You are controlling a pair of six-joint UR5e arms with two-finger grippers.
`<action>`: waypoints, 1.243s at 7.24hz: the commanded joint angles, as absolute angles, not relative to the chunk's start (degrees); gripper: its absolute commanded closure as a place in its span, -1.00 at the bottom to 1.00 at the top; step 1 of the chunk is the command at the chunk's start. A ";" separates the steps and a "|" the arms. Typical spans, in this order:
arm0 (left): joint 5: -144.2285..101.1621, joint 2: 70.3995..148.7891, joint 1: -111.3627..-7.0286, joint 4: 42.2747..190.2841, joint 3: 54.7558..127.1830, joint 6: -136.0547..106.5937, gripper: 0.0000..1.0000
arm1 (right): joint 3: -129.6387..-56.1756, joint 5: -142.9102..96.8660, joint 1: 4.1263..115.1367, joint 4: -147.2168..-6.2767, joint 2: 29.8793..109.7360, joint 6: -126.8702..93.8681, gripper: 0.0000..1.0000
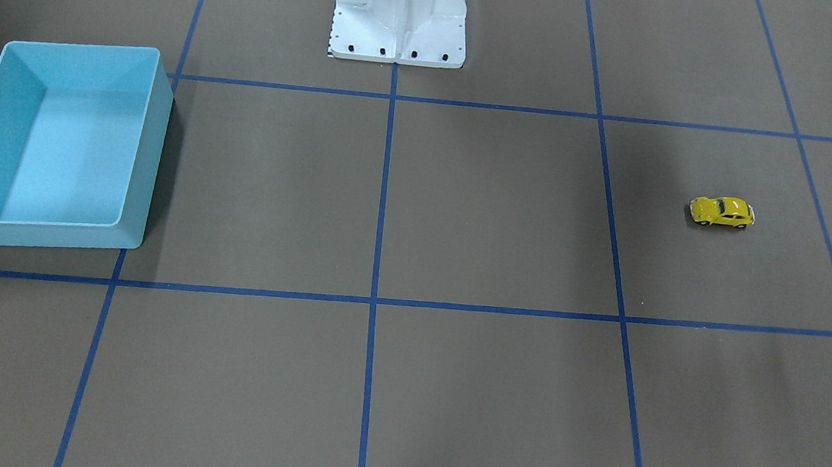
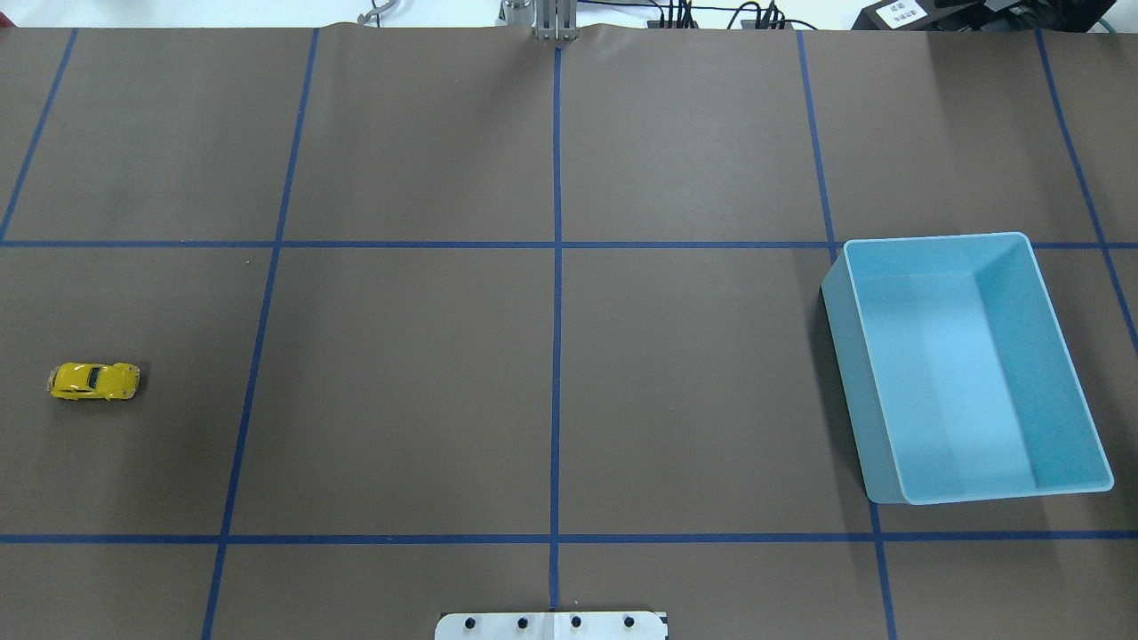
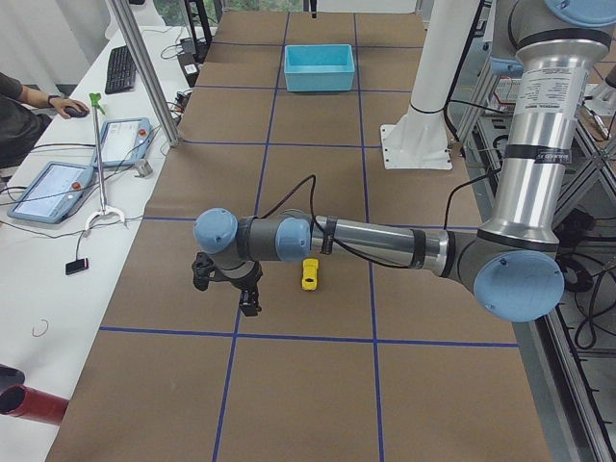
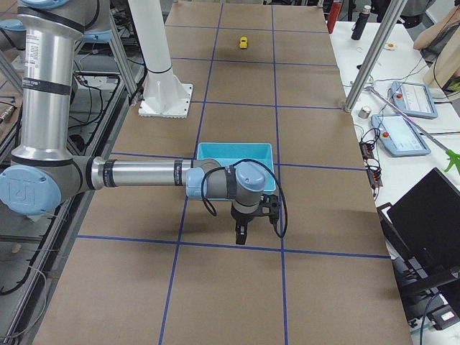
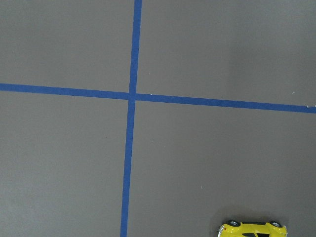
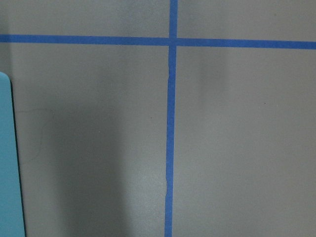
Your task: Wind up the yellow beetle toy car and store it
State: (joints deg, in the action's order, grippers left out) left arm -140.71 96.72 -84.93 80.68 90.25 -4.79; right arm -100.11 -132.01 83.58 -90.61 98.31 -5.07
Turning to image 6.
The light blue plastic bin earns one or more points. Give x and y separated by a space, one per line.
11 211

